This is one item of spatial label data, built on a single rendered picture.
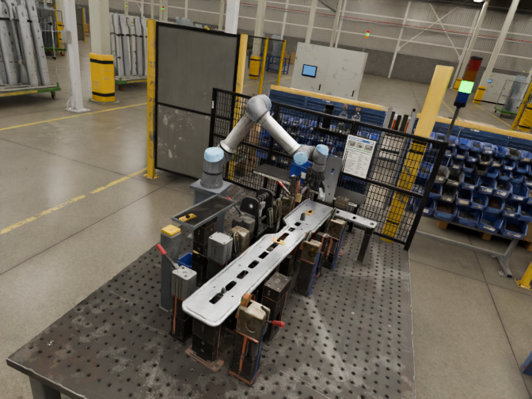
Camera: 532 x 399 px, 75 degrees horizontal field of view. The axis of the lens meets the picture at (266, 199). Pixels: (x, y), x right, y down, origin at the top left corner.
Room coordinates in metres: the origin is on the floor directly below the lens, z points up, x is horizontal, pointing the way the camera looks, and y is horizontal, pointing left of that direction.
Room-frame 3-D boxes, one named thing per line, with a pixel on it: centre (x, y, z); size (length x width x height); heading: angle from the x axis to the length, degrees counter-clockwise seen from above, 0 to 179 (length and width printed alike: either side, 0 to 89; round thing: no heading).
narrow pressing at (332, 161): (2.32, -0.42, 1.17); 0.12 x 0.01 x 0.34; 65
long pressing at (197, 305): (1.64, -0.10, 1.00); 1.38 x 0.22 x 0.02; 155
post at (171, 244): (1.36, 0.41, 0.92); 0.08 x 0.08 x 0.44; 65
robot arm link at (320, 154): (2.06, -0.29, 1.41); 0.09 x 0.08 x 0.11; 78
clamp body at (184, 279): (1.20, 0.30, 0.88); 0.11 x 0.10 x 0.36; 65
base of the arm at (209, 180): (2.07, 0.36, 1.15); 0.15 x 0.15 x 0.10
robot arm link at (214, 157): (2.07, 0.36, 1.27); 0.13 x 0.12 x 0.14; 168
